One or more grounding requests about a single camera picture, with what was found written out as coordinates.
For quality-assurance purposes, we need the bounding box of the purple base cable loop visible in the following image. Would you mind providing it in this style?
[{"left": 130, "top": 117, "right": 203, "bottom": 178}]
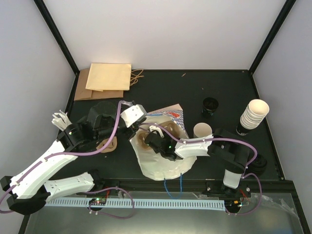
[{"left": 87, "top": 186, "right": 136, "bottom": 219}]

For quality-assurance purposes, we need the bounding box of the black corner frame post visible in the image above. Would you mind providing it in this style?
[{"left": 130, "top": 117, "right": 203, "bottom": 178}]
[
  {"left": 33, "top": 0, "right": 79, "bottom": 75},
  {"left": 249, "top": 0, "right": 296, "bottom": 76}
]

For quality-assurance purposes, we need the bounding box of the black corner frame post right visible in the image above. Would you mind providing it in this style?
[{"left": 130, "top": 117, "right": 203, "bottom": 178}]
[{"left": 249, "top": 0, "right": 296, "bottom": 76}]

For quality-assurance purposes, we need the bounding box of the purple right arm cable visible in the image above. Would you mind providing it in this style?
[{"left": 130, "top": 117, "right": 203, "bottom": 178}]
[{"left": 138, "top": 123, "right": 264, "bottom": 216}]

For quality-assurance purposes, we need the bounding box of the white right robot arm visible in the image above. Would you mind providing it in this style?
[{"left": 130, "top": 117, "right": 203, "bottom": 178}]
[{"left": 144, "top": 129, "right": 257, "bottom": 196}]

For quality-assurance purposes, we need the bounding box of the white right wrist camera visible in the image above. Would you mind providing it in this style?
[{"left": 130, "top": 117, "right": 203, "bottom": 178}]
[{"left": 149, "top": 125, "right": 164, "bottom": 138}]

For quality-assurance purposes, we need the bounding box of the brown kraft paper bag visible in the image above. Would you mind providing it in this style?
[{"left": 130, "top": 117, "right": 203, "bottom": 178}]
[{"left": 74, "top": 69, "right": 123, "bottom": 101}]

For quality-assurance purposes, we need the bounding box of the small electronics board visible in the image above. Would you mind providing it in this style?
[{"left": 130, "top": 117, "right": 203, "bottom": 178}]
[{"left": 89, "top": 198, "right": 106, "bottom": 206}]

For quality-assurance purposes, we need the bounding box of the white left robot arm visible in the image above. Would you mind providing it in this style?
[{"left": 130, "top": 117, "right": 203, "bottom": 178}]
[{"left": 0, "top": 100, "right": 146, "bottom": 215}]

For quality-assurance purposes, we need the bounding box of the stack of white paper cups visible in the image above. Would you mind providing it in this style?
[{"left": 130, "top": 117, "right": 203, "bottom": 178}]
[{"left": 236, "top": 99, "right": 270, "bottom": 136}]

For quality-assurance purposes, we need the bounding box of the white paper coffee cup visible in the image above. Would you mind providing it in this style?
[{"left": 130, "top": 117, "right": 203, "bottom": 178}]
[{"left": 193, "top": 122, "right": 213, "bottom": 138}]

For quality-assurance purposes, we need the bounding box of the stack of black lids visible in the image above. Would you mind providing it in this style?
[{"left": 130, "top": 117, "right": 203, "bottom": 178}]
[{"left": 202, "top": 97, "right": 219, "bottom": 118}]

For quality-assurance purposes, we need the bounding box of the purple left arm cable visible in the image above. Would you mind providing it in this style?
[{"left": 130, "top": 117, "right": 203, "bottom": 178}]
[{"left": 0, "top": 99, "right": 135, "bottom": 214}]

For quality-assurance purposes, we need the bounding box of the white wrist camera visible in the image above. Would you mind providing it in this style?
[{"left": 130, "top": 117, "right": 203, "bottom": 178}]
[
  {"left": 120, "top": 104, "right": 147, "bottom": 128},
  {"left": 149, "top": 125, "right": 164, "bottom": 138}
]

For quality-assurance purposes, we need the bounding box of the light tan paper bag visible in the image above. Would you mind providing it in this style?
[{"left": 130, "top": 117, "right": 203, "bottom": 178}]
[{"left": 85, "top": 63, "right": 132, "bottom": 91}]

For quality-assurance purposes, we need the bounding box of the single black cup lid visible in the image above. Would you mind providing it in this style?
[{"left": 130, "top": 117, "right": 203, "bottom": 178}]
[{"left": 249, "top": 155, "right": 268, "bottom": 176}]

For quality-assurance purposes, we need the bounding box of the black corner frame post left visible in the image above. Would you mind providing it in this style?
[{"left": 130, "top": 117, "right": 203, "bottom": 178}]
[{"left": 33, "top": 0, "right": 79, "bottom": 75}]

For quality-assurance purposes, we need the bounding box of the blue checkered paper bag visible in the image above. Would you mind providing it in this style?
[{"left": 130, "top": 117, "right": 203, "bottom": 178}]
[{"left": 128, "top": 103, "right": 198, "bottom": 199}]

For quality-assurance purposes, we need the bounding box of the light blue slotted cable duct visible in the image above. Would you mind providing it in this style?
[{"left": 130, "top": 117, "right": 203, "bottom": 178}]
[{"left": 45, "top": 197, "right": 226, "bottom": 211}]

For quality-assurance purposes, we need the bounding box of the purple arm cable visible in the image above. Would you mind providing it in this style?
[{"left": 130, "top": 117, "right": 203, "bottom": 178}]
[
  {"left": 138, "top": 123, "right": 264, "bottom": 216},
  {"left": 0, "top": 99, "right": 135, "bottom": 214}
]

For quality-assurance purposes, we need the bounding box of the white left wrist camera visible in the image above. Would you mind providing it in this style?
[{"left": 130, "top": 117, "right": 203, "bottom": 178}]
[{"left": 120, "top": 104, "right": 147, "bottom": 128}]

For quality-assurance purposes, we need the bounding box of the white wrapped stirrers bundle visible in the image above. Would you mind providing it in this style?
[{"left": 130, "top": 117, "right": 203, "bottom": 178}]
[{"left": 52, "top": 110, "right": 72, "bottom": 132}]

